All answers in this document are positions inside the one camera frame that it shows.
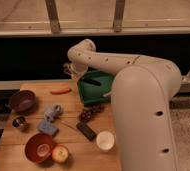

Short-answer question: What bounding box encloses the black dish brush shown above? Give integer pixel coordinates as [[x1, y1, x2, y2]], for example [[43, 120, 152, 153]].
[[80, 77, 101, 86]]

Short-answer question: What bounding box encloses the purple bowl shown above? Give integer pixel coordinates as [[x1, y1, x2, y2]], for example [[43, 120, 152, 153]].
[[9, 90, 36, 113]]

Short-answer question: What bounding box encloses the wooden cutting board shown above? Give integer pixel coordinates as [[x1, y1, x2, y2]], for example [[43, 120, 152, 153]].
[[0, 81, 121, 171]]

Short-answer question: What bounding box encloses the yellow banana in bin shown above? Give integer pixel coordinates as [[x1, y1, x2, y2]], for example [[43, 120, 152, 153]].
[[103, 92, 111, 97]]

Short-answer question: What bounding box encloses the red bowl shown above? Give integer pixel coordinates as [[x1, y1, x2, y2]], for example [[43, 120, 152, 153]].
[[25, 133, 55, 164]]

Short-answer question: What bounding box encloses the red yellow apple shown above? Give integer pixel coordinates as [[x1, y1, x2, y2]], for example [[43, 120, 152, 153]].
[[52, 145, 69, 163]]

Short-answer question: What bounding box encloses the black remote control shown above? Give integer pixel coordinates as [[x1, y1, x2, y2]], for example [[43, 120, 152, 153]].
[[76, 122, 96, 141]]

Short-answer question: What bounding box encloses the blue grey toy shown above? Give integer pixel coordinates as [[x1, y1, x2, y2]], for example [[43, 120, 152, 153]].
[[44, 105, 62, 122]]

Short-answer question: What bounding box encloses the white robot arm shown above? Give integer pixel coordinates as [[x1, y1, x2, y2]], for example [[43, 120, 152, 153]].
[[67, 39, 182, 171]]

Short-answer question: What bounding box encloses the green plastic bin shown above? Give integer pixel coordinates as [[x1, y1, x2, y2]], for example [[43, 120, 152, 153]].
[[77, 70, 114, 106]]

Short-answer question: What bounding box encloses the small metal cup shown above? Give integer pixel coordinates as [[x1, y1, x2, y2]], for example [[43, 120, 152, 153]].
[[12, 116, 26, 129]]

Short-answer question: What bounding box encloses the orange carrot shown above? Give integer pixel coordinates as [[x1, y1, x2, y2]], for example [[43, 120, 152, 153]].
[[50, 88, 71, 95]]

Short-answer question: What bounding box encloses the white cup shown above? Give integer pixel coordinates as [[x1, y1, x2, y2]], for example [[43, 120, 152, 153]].
[[96, 131, 115, 152]]

